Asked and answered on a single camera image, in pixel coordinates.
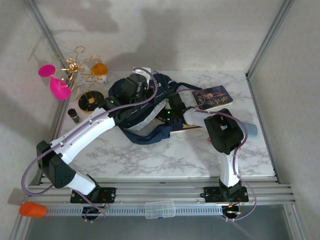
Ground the orange plastic cup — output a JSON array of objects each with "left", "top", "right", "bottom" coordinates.
[{"left": 19, "top": 201, "right": 48, "bottom": 219}]

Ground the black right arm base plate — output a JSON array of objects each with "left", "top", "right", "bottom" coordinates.
[{"left": 203, "top": 186, "right": 250, "bottom": 203}]

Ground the clear plastic organizer box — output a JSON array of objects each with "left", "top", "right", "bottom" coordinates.
[{"left": 144, "top": 200, "right": 176, "bottom": 220}]

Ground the gold wire stand black base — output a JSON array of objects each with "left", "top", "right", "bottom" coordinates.
[{"left": 51, "top": 46, "right": 106, "bottom": 115}]

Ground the aluminium frame post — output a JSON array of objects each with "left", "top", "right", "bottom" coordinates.
[
  {"left": 23, "top": 0, "right": 76, "bottom": 93},
  {"left": 246, "top": 0, "right": 296, "bottom": 78}
]

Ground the grey slotted cable duct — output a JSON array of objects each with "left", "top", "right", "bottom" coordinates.
[{"left": 46, "top": 205, "right": 225, "bottom": 216}]

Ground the small dark bottle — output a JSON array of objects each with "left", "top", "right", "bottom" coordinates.
[{"left": 67, "top": 108, "right": 82, "bottom": 125}]

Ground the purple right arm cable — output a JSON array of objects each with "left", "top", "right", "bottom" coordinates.
[{"left": 174, "top": 86, "right": 257, "bottom": 222}]

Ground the aluminium rail frame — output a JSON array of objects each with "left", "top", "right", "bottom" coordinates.
[{"left": 22, "top": 174, "right": 297, "bottom": 205}]

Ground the navy blue backpack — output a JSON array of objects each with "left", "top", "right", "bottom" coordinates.
[{"left": 107, "top": 72, "right": 203, "bottom": 146}]

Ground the purple illustrated book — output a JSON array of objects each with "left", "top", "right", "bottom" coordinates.
[{"left": 191, "top": 85, "right": 234, "bottom": 111}]

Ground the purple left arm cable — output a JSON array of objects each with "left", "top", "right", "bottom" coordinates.
[{"left": 21, "top": 67, "right": 161, "bottom": 223}]

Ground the grey pencil case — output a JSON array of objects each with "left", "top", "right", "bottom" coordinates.
[{"left": 243, "top": 122, "right": 258, "bottom": 138}]

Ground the dark blue book yellow label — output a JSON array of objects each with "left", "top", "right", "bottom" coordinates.
[{"left": 172, "top": 121, "right": 204, "bottom": 134}]

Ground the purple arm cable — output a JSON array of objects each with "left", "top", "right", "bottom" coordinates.
[
  {"left": 21, "top": 67, "right": 161, "bottom": 223},
  {"left": 174, "top": 86, "right": 257, "bottom": 222}
]

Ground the orange plastic wine glass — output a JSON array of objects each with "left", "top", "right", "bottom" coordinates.
[{"left": 90, "top": 62, "right": 110, "bottom": 85}]

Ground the pink plastic wine glass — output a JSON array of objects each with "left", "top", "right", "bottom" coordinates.
[{"left": 37, "top": 64, "right": 72, "bottom": 101}]

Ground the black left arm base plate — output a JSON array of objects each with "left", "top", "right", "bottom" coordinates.
[{"left": 70, "top": 186, "right": 117, "bottom": 204}]

